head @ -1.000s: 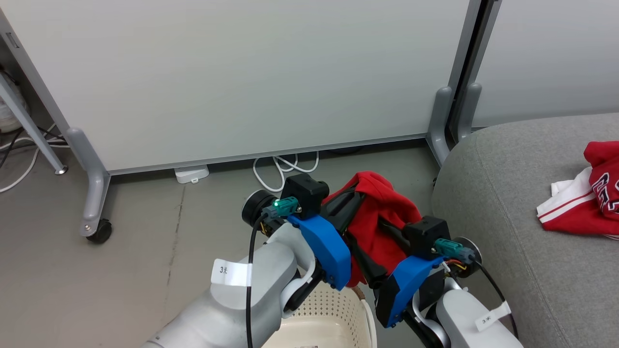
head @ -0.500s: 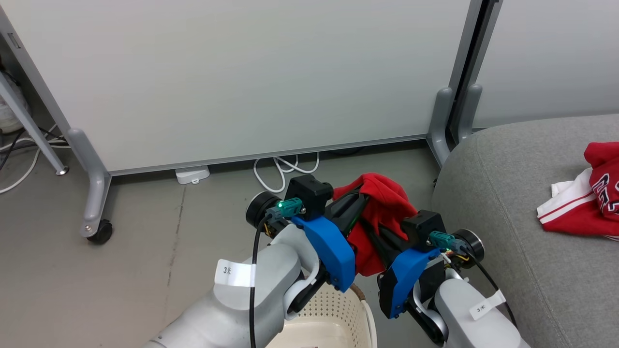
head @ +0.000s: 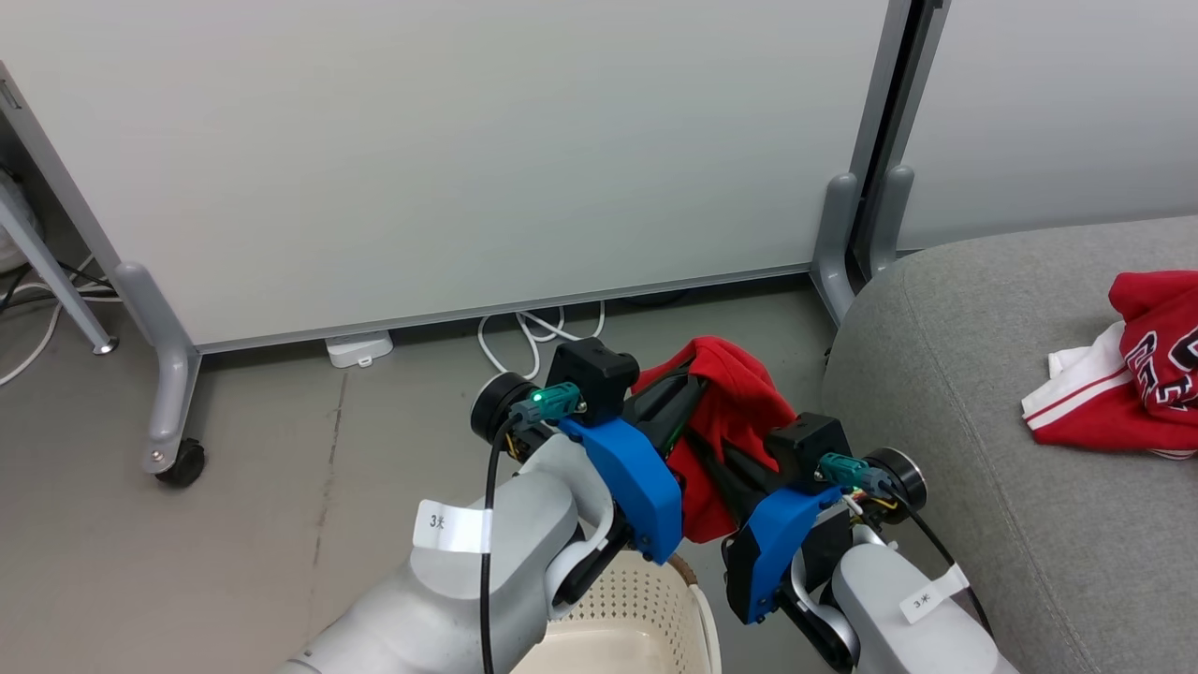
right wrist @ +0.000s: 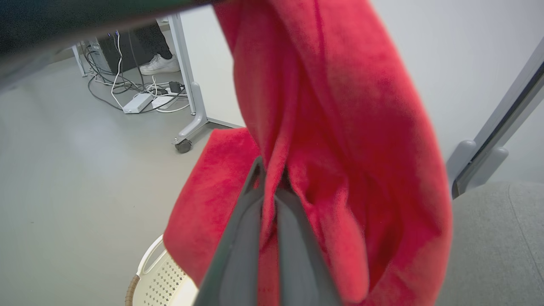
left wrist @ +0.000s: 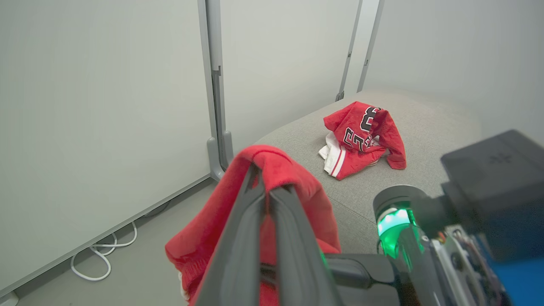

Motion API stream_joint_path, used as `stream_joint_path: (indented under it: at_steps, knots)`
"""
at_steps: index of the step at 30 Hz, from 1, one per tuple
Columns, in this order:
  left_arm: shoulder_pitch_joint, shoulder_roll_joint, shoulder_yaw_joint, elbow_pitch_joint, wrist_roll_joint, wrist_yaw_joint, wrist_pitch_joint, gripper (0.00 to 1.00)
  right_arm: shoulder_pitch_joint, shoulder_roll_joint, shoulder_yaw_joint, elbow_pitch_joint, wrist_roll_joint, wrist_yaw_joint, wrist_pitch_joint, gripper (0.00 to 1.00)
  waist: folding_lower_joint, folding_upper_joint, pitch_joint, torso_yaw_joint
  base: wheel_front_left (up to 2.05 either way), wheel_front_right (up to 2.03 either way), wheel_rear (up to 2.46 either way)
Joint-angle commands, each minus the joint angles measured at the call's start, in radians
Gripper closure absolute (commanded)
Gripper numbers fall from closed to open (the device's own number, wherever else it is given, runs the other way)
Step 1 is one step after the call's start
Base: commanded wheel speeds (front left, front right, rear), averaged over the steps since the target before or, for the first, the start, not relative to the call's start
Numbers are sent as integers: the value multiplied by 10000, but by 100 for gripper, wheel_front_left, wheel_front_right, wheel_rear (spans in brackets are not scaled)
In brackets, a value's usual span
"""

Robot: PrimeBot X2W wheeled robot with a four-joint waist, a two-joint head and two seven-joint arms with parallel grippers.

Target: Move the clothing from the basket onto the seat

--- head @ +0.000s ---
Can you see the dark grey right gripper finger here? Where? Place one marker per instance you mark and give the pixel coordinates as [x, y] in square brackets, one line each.
[719, 456]

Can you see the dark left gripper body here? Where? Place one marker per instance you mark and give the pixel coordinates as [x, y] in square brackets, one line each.
[650, 417]

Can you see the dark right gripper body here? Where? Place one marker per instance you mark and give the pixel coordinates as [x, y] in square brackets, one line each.
[753, 491]

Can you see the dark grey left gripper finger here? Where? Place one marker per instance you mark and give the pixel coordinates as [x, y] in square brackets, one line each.
[681, 393]

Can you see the red cloth garment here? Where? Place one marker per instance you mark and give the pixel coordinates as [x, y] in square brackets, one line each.
[739, 384]

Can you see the red jersey with navy letters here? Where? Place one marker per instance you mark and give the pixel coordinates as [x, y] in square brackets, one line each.
[1161, 365]

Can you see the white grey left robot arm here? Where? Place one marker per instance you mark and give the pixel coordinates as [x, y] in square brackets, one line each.
[505, 552]

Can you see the white paper label right arm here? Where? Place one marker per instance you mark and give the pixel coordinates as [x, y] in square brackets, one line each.
[931, 594]

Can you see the white paper label left arm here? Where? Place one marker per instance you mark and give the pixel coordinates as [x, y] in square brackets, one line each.
[452, 526]

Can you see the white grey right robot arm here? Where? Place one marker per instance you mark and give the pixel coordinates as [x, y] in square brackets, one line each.
[889, 608]

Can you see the grey fabric sofa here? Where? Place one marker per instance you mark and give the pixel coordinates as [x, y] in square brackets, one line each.
[983, 524]

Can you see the cream perforated laundry basket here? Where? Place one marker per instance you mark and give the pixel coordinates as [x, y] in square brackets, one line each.
[636, 608]

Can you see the small white plug box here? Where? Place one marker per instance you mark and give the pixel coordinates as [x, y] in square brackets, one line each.
[358, 349]

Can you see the large white partition panel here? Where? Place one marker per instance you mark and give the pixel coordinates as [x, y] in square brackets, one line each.
[468, 159]

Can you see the narrow white partition panel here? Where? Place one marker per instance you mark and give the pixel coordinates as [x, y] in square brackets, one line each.
[1048, 112]

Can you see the grey partition foot with caster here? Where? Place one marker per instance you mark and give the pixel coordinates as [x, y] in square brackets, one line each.
[168, 374]

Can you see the grey metal desk leg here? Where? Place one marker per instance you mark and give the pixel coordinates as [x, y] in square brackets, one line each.
[56, 271]

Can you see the blue right camera mount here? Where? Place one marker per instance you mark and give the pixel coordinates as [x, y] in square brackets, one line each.
[777, 543]

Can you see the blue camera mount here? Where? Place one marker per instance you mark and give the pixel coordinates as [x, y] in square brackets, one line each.
[777, 543]
[636, 487]

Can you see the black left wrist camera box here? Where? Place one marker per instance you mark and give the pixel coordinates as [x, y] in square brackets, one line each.
[596, 374]

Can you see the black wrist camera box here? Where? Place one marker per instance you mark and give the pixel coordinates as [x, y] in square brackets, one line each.
[596, 374]
[807, 440]

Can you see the blue left camera mount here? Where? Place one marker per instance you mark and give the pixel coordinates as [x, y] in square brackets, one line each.
[636, 487]

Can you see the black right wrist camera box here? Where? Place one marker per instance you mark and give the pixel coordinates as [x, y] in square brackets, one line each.
[807, 440]

